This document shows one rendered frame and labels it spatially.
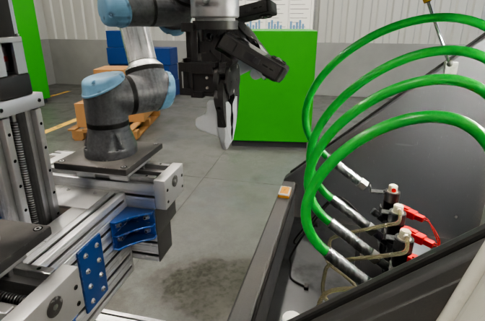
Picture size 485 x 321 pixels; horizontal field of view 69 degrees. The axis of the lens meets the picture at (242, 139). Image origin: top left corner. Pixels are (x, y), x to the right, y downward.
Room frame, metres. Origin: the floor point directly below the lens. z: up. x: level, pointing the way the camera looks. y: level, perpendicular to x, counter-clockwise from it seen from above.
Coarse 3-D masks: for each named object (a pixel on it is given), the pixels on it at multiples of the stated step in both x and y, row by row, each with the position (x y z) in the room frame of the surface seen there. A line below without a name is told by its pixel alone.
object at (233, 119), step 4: (236, 96) 0.61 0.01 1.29; (228, 100) 0.59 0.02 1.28; (232, 100) 0.59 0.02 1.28; (236, 100) 0.60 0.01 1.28; (232, 104) 0.58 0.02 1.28; (236, 104) 0.60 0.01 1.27; (232, 108) 0.58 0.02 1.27; (236, 108) 0.60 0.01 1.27; (232, 112) 0.58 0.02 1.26; (236, 112) 0.60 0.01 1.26; (232, 116) 0.59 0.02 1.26; (236, 116) 0.60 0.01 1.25; (232, 120) 0.59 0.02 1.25; (236, 120) 0.60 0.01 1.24; (232, 124) 0.58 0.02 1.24; (232, 128) 0.58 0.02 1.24; (232, 132) 0.58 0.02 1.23; (232, 136) 0.58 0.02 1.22
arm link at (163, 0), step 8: (160, 0) 0.86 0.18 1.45; (168, 0) 0.87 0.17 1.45; (176, 0) 0.86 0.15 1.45; (160, 8) 0.85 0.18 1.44; (168, 8) 0.86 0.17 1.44; (176, 8) 0.87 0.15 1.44; (184, 8) 0.87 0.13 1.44; (160, 16) 0.85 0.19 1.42; (168, 16) 0.86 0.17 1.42; (176, 16) 0.88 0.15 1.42; (184, 16) 0.89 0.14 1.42; (160, 24) 0.87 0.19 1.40; (168, 24) 0.88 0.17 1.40; (176, 24) 0.89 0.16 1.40; (168, 32) 0.91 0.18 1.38; (176, 32) 0.92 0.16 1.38
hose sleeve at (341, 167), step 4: (328, 156) 0.65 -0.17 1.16; (340, 164) 0.64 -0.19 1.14; (344, 164) 0.64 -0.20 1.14; (336, 168) 0.64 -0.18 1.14; (340, 168) 0.64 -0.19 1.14; (344, 168) 0.64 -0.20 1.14; (348, 168) 0.64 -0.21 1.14; (344, 172) 0.64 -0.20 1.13; (348, 172) 0.63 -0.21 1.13; (352, 172) 0.64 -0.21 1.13; (348, 176) 0.63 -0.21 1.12; (352, 176) 0.63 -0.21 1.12; (356, 176) 0.63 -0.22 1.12; (352, 180) 0.63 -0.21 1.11; (356, 180) 0.63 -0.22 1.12; (360, 180) 0.63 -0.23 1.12; (356, 184) 0.63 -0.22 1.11
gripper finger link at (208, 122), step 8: (208, 104) 0.57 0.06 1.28; (208, 112) 0.57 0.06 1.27; (216, 112) 0.56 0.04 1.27; (200, 120) 0.57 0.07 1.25; (208, 120) 0.57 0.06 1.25; (216, 120) 0.56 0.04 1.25; (200, 128) 0.57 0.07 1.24; (208, 128) 0.57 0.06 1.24; (216, 128) 0.57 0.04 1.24; (224, 128) 0.55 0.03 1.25; (224, 136) 0.56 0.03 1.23; (224, 144) 0.57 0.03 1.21
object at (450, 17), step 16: (416, 16) 0.62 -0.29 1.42; (432, 16) 0.61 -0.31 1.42; (448, 16) 0.60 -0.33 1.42; (464, 16) 0.60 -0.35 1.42; (384, 32) 0.63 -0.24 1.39; (352, 48) 0.64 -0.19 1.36; (336, 64) 0.65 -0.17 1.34; (320, 80) 0.66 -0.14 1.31; (304, 112) 0.66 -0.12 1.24; (304, 128) 0.66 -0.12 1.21
